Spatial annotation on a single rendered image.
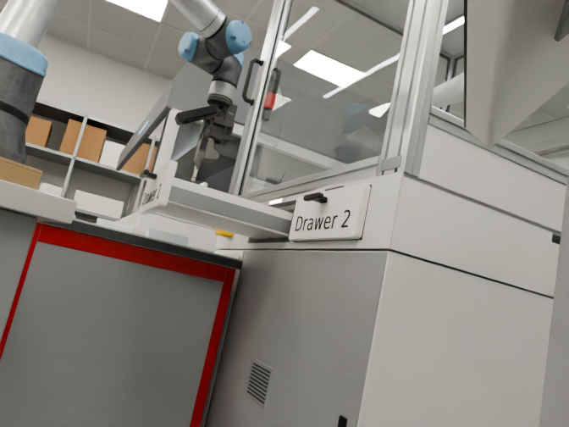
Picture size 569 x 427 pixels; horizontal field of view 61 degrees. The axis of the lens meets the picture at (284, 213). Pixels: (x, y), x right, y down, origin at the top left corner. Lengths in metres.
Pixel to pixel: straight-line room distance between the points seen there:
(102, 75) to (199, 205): 4.66
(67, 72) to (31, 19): 4.56
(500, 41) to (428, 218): 0.51
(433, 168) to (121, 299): 0.86
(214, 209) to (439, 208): 0.52
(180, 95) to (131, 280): 1.05
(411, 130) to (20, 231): 0.70
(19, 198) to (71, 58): 4.97
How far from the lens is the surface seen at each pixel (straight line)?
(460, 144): 1.02
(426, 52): 1.01
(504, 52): 0.51
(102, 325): 1.38
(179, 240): 1.54
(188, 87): 2.22
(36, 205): 0.87
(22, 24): 1.18
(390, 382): 0.91
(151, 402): 1.44
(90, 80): 5.73
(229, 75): 1.43
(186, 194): 1.16
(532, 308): 1.15
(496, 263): 1.06
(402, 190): 0.90
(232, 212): 1.19
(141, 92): 5.74
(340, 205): 1.02
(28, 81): 0.99
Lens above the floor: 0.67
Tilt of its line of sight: 10 degrees up
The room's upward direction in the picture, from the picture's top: 12 degrees clockwise
